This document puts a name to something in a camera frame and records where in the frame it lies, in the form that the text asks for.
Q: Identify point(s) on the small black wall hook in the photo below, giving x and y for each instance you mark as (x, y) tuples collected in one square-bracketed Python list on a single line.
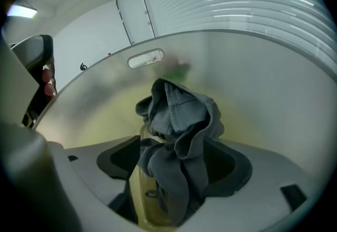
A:
[(83, 66)]

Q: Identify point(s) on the smooth blue-grey clothes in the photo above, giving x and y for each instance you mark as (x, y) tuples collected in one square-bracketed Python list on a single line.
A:
[(184, 120)]

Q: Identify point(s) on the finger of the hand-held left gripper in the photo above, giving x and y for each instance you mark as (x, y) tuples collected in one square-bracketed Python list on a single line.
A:
[(31, 50)]

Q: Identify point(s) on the person's left hand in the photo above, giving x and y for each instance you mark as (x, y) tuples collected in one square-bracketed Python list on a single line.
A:
[(48, 83)]

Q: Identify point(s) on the grey plastic bin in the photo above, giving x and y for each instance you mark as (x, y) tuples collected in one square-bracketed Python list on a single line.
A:
[(250, 80)]

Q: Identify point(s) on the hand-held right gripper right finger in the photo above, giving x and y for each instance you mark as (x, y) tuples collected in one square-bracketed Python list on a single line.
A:
[(263, 188)]

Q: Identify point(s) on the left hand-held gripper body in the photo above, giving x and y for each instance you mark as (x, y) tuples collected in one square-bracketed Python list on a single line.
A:
[(34, 104)]

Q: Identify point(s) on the ceiling light panel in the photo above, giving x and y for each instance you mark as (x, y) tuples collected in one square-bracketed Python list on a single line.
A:
[(21, 11)]

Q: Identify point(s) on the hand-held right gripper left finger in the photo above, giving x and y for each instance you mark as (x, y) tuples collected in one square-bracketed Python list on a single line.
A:
[(87, 173)]

